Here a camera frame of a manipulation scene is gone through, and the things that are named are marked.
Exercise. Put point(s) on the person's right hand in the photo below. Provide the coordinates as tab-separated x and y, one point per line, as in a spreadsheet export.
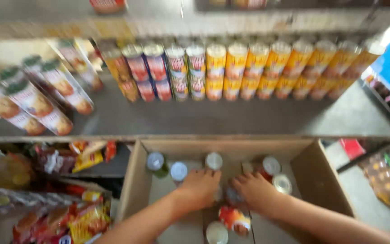
254	195

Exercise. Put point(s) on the person's left hand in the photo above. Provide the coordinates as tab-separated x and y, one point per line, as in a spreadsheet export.
198	191

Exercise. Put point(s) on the person's left fingers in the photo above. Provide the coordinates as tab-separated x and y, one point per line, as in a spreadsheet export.
210	176

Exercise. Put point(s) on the person's right fingers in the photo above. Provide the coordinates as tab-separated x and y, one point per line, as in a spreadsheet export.
244	181

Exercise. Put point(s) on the upright can with silver lid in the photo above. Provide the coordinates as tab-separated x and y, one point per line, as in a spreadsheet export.
214	160

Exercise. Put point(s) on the dark blue can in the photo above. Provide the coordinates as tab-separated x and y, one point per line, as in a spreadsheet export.
233	197

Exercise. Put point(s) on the red can with silver lid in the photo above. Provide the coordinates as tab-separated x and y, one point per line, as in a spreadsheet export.
270	166

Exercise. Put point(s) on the blue can with silver lid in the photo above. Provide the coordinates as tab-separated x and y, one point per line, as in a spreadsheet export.
178	171

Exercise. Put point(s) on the can with shiny silver lid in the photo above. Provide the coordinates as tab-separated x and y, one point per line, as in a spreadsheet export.
282	184

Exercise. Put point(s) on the red and orange lying can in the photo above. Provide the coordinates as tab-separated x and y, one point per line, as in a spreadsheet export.
234	219

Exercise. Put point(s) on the green can with silver lid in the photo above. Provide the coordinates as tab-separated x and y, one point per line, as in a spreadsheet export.
156	163

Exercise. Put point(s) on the can with white lid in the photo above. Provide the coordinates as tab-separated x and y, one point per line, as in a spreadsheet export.
216	233

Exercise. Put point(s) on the grey store shelf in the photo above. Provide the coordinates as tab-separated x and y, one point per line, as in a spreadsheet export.
195	115

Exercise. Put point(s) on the brown cardboard box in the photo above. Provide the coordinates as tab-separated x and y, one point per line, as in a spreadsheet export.
317	183

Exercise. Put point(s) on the green and red striped cans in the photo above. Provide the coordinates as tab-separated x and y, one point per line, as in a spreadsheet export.
186	71

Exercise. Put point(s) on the red packet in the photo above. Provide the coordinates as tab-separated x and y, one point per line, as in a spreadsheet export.
352	148

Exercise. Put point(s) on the row of yellow cans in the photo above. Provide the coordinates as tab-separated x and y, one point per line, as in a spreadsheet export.
283	67

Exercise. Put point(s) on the red and blue cans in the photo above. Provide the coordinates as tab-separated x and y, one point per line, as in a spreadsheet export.
147	69

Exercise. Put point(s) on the heap of red yellow snack packets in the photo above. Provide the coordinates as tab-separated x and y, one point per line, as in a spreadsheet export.
80	157

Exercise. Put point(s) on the orange and red cans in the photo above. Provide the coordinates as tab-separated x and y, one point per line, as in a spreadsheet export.
122	74

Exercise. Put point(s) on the rack of drink bottles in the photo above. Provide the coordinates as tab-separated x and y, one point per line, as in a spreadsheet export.
389	176

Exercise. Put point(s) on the crate of red yellow snack bags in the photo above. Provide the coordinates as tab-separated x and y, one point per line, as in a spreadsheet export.
66	217

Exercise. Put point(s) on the cans on high shelf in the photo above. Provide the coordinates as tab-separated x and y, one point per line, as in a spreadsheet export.
239	3

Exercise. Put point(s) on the group of white green-lidded cans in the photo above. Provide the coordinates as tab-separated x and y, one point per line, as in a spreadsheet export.
36	98

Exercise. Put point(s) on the red pack on high shelf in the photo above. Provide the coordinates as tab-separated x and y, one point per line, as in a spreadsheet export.
108	5

